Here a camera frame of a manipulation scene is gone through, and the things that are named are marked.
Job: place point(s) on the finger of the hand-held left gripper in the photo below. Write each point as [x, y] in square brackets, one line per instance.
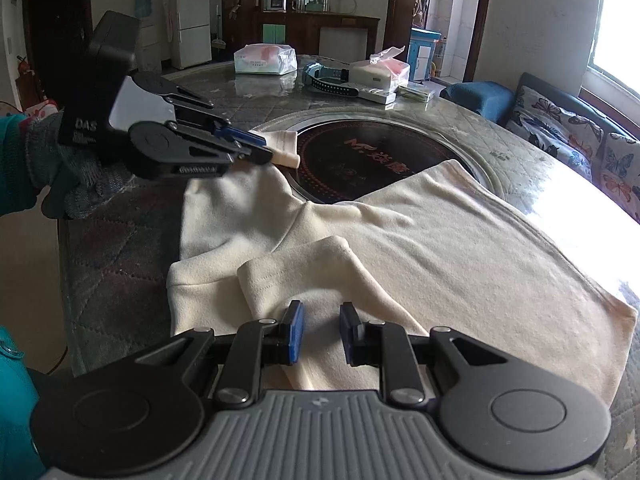
[250, 153]
[232, 135]

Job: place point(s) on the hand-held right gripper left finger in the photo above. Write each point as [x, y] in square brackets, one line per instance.
[296, 332]

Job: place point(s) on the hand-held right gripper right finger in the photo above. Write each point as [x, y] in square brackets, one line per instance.
[348, 336]

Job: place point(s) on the cream long-sleeve shirt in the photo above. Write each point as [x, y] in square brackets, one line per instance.
[425, 240]

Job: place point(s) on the person's left hand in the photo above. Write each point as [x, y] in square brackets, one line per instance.
[85, 180]

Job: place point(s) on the white water dispenser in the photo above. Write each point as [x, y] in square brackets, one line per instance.
[148, 35]

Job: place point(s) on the pink cloth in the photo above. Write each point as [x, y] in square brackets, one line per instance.
[45, 109]

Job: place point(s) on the white refrigerator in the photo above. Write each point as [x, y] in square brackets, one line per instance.
[193, 20]

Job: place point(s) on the dark wooden door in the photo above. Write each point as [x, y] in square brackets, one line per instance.
[57, 35]

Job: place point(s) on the broom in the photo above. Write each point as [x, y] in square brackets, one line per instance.
[218, 30]

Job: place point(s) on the blue smart watch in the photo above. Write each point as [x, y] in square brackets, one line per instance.
[327, 80]

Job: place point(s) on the red fire extinguisher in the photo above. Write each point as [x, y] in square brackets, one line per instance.
[22, 66]

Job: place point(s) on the round black induction hob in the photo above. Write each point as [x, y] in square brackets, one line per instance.
[380, 155]

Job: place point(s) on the small white box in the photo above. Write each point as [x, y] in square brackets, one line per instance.
[377, 96]

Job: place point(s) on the dark wooden cabinet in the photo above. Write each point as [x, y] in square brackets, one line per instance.
[330, 25]

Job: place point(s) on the red and white tissue pack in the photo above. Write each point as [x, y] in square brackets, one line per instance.
[382, 72]

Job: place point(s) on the glass jar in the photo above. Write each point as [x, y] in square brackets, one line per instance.
[326, 3]
[315, 2]

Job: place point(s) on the green paper packet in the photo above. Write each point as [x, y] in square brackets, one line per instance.
[417, 92]

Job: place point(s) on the blue storage box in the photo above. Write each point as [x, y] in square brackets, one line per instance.
[425, 52]

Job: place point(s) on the blue cushion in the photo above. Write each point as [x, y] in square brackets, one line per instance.
[480, 100]

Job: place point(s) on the person's teal jacket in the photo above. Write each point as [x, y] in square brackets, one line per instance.
[15, 400]

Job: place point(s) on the butterfly print cushion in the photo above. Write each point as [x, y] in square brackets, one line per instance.
[622, 175]
[555, 130]

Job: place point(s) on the dark blue sofa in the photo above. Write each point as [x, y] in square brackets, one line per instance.
[570, 97]

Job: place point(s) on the bright window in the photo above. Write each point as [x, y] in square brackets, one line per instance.
[617, 30]

